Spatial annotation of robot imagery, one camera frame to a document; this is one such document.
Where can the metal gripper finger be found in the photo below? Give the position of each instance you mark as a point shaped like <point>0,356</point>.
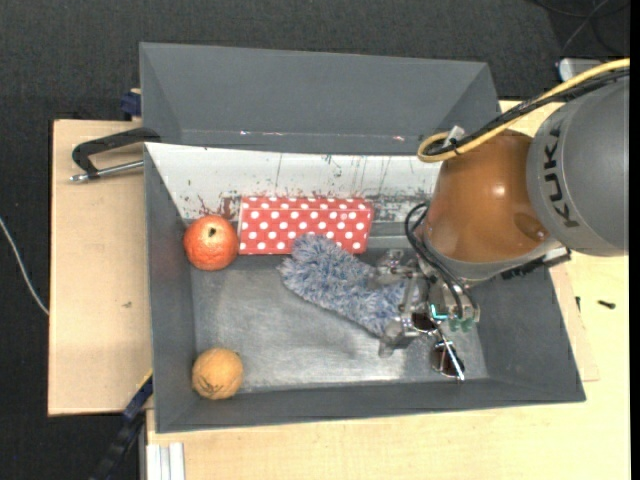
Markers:
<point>395,269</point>
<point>400,335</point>

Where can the blue and white fluffy duster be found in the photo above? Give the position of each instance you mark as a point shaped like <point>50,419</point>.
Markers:
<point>335,283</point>

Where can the dark sunglasses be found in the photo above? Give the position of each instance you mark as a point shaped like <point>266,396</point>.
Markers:
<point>446,360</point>

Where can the red box with white dots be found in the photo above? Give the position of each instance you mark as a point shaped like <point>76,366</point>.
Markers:
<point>305,225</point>

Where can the small black screw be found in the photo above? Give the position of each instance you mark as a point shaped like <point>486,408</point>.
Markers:
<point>607,304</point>

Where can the tan ball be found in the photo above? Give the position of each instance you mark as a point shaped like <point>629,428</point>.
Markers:
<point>217,373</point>

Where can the orange fruit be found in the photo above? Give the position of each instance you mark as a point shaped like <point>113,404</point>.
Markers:
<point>210,244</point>

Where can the grey metal bin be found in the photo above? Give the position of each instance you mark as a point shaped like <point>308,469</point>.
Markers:
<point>300,98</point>

